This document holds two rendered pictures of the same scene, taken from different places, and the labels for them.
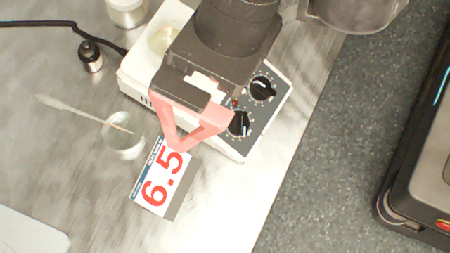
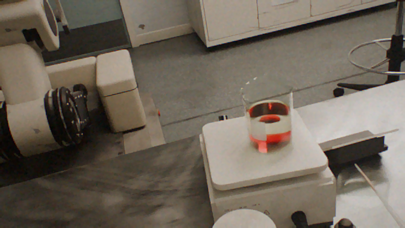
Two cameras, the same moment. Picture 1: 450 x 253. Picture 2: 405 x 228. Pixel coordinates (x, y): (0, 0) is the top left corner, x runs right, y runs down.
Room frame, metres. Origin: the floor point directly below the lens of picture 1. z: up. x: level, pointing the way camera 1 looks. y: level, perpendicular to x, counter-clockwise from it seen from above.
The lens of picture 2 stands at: (0.56, 0.36, 1.09)
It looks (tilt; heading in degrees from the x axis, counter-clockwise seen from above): 30 degrees down; 245
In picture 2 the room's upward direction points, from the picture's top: 10 degrees counter-clockwise
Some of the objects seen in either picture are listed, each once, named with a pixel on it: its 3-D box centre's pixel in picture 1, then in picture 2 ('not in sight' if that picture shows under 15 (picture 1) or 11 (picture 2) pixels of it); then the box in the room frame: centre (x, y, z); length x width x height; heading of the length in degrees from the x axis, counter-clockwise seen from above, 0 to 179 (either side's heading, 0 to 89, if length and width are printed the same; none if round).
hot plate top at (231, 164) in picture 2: (182, 55); (258, 144); (0.36, 0.06, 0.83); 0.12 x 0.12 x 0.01; 66
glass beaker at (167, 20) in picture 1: (171, 48); (269, 115); (0.35, 0.07, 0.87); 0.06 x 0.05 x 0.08; 53
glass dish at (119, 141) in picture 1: (123, 133); (362, 187); (0.26, 0.13, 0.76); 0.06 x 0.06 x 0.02
